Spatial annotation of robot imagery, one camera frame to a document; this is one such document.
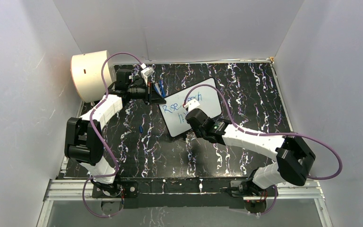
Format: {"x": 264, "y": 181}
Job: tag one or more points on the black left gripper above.
{"x": 152, "y": 97}

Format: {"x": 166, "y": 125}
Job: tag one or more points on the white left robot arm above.
{"x": 84, "y": 141}

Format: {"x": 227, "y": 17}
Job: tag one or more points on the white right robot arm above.
{"x": 292, "y": 157}

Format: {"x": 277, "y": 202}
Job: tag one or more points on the cream cylindrical drum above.
{"x": 86, "y": 74}

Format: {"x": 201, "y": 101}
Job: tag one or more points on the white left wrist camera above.
{"x": 147, "y": 72}

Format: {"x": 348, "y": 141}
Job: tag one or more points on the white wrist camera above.
{"x": 147, "y": 72}
{"x": 192, "y": 104}

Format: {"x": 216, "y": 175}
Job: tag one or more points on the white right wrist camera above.
{"x": 192, "y": 104}

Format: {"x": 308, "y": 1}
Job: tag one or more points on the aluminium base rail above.
{"x": 183, "y": 203}

